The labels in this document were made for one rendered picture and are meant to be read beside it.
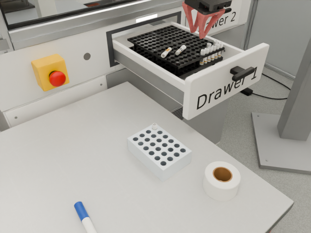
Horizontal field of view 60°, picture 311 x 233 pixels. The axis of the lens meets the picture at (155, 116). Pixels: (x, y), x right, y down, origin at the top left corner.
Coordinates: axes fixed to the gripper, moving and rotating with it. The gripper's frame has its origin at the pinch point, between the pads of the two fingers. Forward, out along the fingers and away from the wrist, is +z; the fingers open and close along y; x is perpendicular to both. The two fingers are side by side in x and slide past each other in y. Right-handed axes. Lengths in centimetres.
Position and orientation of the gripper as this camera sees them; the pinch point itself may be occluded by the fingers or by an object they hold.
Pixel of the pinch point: (198, 32)
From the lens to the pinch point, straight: 69.4
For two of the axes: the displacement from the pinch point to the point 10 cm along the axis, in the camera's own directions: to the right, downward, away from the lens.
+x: -8.1, 3.7, -4.6
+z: -0.8, 7.0, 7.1
